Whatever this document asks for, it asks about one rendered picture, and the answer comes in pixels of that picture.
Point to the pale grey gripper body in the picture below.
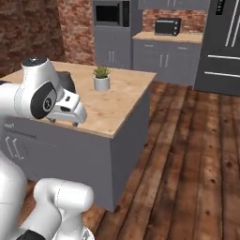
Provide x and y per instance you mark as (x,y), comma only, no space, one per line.
(72,115)

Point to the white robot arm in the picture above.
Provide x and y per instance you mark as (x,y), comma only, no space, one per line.
(18,100)

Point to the grey island with wooden top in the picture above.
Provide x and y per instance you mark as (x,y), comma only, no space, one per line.
(112,106)

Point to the green plant in white pot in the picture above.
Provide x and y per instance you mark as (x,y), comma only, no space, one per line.
(101,82)

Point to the tall grey cupboard unit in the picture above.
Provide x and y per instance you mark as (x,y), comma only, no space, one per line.
(112,47)

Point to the black built-in microwave oven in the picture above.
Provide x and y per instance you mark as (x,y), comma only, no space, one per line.
(109,13)

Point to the grey base cupboard run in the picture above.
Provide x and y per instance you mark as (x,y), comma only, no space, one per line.
(168,61)

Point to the black toaster oven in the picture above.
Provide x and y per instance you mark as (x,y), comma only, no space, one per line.
(168,26)

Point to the dark grey fridge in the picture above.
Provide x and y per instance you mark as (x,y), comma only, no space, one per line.
(220,53)

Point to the grey wall cupboard run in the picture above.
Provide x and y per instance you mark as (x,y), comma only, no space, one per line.
(175,4)

